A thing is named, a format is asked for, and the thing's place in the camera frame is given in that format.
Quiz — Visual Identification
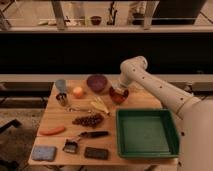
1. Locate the orange peach fruit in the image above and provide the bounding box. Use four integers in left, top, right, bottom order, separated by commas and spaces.
72, 87, 84, 98

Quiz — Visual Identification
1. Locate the bunch of dark grapes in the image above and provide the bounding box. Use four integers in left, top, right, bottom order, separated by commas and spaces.
72, 114, 104, 128

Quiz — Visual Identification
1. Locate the light grey towel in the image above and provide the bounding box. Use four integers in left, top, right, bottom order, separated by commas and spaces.
115, 88, 126, 95

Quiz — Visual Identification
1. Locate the orange carrot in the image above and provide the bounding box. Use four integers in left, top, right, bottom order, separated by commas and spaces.
39, 126, 66, 136

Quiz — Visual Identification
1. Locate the dark bowl in background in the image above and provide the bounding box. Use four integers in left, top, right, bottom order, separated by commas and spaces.
91, 16, 102, 25

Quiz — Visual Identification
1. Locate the metal spoon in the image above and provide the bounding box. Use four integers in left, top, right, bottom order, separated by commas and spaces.
67, 107, 92, 113

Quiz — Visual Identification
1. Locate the yellow banana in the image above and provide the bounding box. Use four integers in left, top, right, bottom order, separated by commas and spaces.
90, 97, 110, 115

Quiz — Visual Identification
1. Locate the blue grey sponge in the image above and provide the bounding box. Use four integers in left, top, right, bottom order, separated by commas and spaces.
31, 146, 57, 162

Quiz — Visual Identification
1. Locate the dark rectangular sponge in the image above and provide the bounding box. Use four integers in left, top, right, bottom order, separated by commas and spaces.
84, 147, 109, 160

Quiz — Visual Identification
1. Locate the green plastic tray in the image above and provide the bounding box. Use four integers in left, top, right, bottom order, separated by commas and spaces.
116, 109, 179, 159

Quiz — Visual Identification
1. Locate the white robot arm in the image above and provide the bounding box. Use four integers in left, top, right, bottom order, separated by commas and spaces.
118, 56, 213, 171

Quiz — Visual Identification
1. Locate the red bowl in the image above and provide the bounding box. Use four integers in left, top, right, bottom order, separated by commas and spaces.
109, 87, 129, 104

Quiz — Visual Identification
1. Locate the small black brush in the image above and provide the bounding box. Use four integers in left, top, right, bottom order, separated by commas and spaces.
63, 140, 78, 154

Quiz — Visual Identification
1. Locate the small metal cup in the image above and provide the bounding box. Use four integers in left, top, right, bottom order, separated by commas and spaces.
56, 93, 68, 107

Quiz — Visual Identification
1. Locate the grey blue cup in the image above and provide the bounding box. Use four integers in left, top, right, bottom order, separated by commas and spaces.
55, 79, 67, 93

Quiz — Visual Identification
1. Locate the purple bowl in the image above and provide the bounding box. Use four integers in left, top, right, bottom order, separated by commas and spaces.
86, 74, 108, 93

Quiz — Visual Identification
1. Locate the black handled brush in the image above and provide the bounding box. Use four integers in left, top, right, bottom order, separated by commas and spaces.
78, 131, 109, 138

